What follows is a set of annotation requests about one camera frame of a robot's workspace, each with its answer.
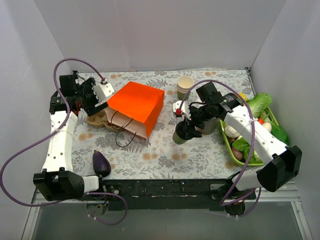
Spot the black plastic cup lid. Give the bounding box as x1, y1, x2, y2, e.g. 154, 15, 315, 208
175, 121, 193, 141

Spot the green paper cup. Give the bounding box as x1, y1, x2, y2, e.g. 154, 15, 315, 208
172, 132, 187, 145

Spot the orange paper bag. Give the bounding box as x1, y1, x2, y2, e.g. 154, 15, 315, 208
104, 81, 165, 139

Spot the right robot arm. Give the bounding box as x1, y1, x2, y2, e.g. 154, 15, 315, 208
172, 80, 302, 199

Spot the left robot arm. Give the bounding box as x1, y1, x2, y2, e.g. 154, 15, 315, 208
33, 73, 114, 202

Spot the grey straw holder cup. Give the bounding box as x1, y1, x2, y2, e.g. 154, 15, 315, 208
199, 118, 220, 135

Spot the stack of paper cups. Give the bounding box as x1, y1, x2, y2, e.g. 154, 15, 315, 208
176, 75, 194, 100

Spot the white garlic toy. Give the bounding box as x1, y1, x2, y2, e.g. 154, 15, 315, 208
224, 125, 240, 139

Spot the pink sweet potato toy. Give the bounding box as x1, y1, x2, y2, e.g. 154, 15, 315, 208
231, 146, 244, 161

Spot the purple eggplant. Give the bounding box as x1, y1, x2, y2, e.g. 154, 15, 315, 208
92, 150, 112, 178

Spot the floral tablecloth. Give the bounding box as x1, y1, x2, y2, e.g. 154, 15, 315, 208
71, 69, 254, 180

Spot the green plastic basket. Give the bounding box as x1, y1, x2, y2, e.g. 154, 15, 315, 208
220, 107, 289, 167

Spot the orange carrot toy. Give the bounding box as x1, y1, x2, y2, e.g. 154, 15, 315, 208
257, 118, 265, 125

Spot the napa cabbage toy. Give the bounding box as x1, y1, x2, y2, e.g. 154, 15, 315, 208
247, 92, 273, 118

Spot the white radish toy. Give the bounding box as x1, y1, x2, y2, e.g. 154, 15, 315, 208
262, 122, 272, 133

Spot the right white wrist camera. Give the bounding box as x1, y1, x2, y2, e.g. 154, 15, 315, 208
172, 100, 191, 121

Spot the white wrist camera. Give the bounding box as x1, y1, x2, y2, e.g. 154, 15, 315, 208
92, 81, 115, 103
172, 100, 191, 121

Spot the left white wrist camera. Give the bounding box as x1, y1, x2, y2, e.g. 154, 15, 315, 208
92, 81, 115, 103

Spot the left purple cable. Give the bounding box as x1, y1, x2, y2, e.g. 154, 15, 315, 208
0, 58, 129, 226

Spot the purple cable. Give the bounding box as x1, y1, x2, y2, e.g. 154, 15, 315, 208
177, 79, 262, 217
0, 58, 129, 226

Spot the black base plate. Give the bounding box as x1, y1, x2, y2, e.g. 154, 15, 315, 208
82, 179, 247, 216

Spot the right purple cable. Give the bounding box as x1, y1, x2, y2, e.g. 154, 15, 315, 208
177, 79, 262, 217

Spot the aluminium frame rail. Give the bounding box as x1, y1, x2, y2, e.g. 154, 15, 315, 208
22, 182, 312, 240

